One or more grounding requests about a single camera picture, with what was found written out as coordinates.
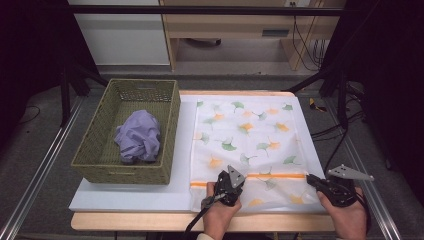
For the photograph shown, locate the long black floor cable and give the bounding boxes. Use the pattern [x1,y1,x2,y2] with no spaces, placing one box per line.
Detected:
[323,128,348,175]

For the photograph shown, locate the white cabinet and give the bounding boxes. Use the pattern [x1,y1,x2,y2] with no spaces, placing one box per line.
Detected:
[68,0,171,66]

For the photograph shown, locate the bundle of black cables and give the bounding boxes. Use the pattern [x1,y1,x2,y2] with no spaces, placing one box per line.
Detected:
[311,109,365,142]

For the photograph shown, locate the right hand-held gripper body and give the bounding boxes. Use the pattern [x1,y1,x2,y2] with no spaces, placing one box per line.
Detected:
[318,164,375,208]

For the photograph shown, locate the aluminium rail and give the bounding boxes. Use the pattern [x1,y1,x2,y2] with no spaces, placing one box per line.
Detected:
[0,96,84,240]
[324,98,403,240]

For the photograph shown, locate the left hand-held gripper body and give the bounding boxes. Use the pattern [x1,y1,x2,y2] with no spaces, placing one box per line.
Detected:
[214,165,247,208]

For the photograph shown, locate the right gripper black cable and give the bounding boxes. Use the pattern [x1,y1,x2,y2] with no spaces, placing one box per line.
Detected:
[353,190,373,234]

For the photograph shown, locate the hanging black cables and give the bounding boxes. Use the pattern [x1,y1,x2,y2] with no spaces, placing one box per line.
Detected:
[291,14,327,72]

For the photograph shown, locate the person's left hand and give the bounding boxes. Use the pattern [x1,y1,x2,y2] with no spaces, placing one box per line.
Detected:
[202,182,243,240]

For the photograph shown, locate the purple cloth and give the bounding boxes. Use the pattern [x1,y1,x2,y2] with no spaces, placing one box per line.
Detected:
[114,109,162,165]

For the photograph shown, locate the green woven basket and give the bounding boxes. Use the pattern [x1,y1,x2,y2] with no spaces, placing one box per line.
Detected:
[70,78,182,185]

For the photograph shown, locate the white board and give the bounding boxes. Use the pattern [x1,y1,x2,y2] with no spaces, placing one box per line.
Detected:
[68,94,336,214]

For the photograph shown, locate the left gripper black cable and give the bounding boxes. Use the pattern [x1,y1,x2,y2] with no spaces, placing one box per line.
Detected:
[183,193,228,240]

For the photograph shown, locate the black metal stand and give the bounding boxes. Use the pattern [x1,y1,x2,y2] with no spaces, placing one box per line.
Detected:
[286,63,351,131]
[59,59,109,128]

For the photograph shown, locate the thin black cable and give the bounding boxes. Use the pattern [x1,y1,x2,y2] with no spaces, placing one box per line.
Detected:
[18,105,42,126]

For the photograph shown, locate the black horizontal bar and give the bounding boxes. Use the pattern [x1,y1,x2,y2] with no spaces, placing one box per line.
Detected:
[66,4,346,17]

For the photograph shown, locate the yellow and black tool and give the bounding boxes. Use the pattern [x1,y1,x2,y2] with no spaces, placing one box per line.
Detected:
[308,97,328,113]

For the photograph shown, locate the white leaf-print laundry bag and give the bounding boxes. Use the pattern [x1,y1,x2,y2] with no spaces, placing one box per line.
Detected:
[189,99,326,213]

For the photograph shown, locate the person's right hand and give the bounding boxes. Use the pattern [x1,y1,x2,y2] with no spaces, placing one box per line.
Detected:
[316,187,368,240]

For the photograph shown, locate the black curtain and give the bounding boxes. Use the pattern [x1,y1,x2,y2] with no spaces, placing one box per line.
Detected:
[328,0,424,206]
[0,0,99,149]

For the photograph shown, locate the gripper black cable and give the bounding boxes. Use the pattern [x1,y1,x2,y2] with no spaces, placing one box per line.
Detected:
[353,190,373,234]
[183,193,228,240]

